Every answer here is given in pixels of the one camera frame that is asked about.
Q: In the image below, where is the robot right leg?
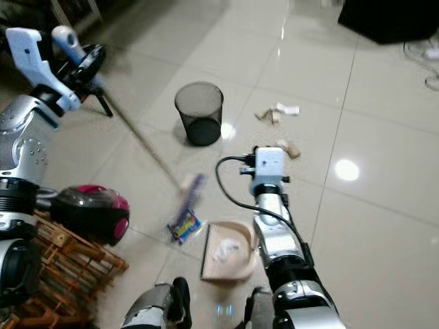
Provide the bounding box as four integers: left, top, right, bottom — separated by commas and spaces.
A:
243, 286, 282, 329

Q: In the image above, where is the white cable on floor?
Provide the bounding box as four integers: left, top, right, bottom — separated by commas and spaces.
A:
403, 36, 439, 94

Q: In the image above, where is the black mesh wastebasket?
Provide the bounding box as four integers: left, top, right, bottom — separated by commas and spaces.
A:
174, 82, 225, 147

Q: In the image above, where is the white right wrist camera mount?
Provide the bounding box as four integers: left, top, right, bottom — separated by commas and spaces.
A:
249, 145, 291, 199

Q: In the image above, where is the robot left leg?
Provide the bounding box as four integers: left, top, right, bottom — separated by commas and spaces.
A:
121, 276, 193, 329

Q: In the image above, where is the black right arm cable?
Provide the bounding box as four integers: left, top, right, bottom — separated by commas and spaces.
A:
214, 156, 311, 265

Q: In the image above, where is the beige plastic dustpan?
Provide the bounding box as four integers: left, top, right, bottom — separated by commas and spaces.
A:
200, 218, 259, 284

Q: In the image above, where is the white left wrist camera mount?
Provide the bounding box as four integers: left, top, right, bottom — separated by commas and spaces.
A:
5, 26, 83, 114

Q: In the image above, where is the white paper in dustpan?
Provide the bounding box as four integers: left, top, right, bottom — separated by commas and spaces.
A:
211, 240, 241, 265

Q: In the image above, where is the wooden lattice rack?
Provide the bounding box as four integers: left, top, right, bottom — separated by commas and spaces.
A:
0, 209, 130, 329

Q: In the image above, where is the black furniture block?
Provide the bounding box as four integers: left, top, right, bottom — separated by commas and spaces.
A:
337, 0, 439, 46

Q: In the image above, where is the blue snack wrapper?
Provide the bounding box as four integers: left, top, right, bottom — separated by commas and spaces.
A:
166, 208, 204, 246

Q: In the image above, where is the robot leg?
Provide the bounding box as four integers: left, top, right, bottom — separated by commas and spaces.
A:
243, 286, 282, 329
121, 276, 193, 329

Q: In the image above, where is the beige crumpled paper scrap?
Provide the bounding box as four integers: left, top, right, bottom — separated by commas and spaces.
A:
274, 139, 303, 160

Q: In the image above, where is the crumpled white paper scrap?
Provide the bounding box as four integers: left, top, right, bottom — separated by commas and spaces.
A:
254, 103, 301, 126

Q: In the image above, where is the black and pink vacuum cleaner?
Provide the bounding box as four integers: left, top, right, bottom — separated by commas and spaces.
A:
48, 184, 132, 248

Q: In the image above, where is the dark metal frame furniture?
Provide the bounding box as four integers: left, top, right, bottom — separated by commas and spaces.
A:
0, 0, 107, 43

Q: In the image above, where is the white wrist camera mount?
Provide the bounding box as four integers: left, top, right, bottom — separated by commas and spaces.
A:
5, 26, 83, 114
249, 145, 291, 199

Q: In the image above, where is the broom with wooden handle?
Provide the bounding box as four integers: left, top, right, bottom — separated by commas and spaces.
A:
51, 25, 210, 228

